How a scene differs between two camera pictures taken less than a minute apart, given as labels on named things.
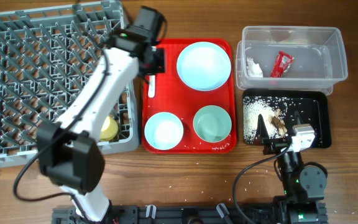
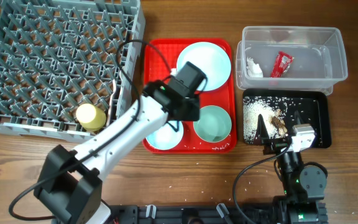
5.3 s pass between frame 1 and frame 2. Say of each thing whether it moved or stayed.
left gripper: moved
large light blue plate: stayed
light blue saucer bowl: stayed
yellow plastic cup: moved
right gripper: stayed
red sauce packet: stayed
